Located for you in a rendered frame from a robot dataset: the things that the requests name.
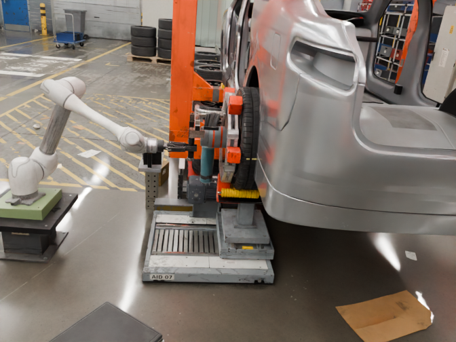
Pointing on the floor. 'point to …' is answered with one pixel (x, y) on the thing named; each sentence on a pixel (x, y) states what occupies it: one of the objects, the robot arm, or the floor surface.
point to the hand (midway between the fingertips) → (191, 147)
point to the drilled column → (151, 188)
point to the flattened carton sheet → (387, 317)
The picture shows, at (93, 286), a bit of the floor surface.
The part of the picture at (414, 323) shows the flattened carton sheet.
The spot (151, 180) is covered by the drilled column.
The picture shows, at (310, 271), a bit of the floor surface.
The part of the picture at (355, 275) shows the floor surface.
